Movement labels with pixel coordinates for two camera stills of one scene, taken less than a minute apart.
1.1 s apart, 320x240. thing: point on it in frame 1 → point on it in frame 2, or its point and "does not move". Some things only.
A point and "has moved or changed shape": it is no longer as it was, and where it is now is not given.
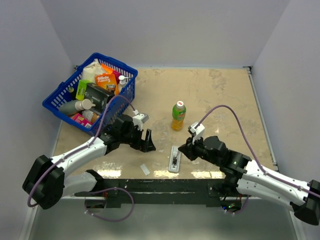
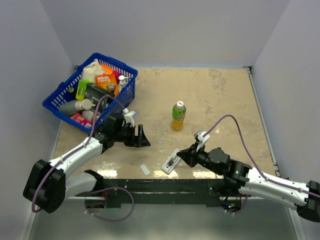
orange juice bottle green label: (178, 114) does not move
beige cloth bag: (90, 71) does not move
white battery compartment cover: (145, 169) does not move
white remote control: (174, 163) has moved or changed shape
